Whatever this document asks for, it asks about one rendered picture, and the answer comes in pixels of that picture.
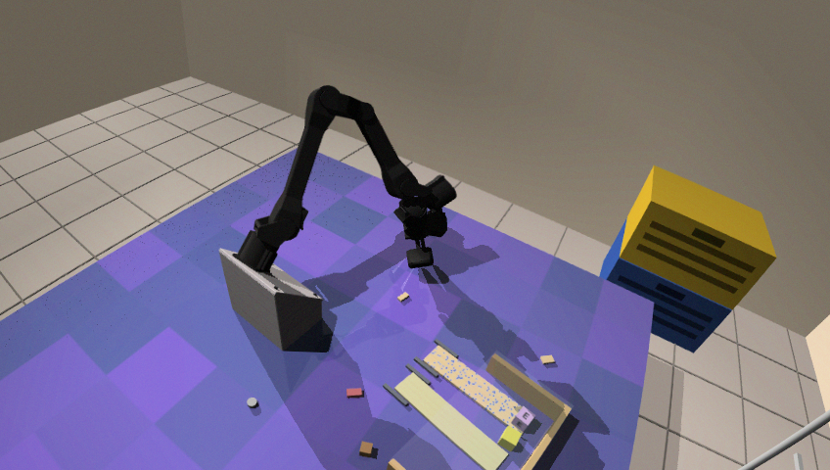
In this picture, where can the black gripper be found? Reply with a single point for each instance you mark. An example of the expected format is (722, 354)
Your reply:
(418, 257)

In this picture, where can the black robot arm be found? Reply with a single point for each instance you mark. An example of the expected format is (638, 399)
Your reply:
(323, 104)

